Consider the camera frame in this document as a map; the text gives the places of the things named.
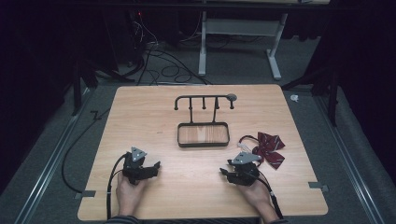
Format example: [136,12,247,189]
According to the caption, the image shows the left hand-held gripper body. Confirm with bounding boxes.
[122,147,149,187]

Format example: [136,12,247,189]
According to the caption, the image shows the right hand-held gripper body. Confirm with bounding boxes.
[231,151,262,188]

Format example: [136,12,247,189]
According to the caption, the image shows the person's right hand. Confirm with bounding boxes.
[238,178,280,224]

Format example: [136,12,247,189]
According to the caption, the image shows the person's left hand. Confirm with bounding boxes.
[115,177,148,217]

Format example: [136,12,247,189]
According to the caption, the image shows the dark red striped bow tie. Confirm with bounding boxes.
[237,131,287,171]

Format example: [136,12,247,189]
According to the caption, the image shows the black metal rack with tray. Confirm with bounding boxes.
[173,92,238,148]

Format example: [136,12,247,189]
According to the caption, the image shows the grey tape piece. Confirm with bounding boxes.
[74,189,97,201]
[307,181,330,193]

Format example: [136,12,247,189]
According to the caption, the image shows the black stand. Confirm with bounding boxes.
[280,66,341,128]
[70,59,136,117]

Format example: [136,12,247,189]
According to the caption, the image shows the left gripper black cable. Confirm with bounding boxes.
[106,153,129,220]

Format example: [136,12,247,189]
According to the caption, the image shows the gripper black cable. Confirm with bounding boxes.
[106,153,129,220]
[254,170,285,220]

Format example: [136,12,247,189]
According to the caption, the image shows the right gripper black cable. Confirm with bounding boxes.
[254,170,285,220]

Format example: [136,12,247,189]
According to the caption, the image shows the long black floor cable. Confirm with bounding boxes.
[61,106,112,194]

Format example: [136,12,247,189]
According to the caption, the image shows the metal floor rail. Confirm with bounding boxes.
[12,88,94,224]
[312,92,387,224]

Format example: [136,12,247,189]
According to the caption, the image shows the tangled black floor cables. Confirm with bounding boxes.
[134,40,214,87]

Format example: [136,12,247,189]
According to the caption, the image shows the white hanging cables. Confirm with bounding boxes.
[135,12,161,50]

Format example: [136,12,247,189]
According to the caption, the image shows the white desk frame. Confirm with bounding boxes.
[197,0,332,81]

